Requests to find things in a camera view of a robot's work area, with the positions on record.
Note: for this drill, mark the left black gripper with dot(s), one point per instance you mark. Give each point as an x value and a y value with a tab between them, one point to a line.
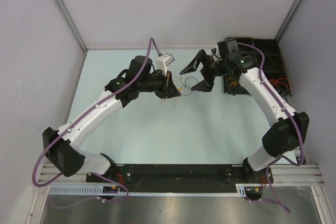
168	87

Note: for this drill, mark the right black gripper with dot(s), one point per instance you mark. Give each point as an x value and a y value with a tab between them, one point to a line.
201	56

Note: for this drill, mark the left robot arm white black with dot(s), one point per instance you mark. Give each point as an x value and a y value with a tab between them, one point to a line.
62	145

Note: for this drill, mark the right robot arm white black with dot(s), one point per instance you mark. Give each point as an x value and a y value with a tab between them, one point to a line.
288	128

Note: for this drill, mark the black compartment tray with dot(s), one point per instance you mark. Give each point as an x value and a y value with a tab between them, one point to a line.
273	68

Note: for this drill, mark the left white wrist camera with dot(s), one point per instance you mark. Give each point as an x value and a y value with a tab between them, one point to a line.
163	61

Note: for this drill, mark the white slotted cable duct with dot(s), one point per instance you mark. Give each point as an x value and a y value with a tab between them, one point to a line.
101	190

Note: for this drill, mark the aluminium frame rail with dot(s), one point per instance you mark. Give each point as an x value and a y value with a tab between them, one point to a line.
283	175

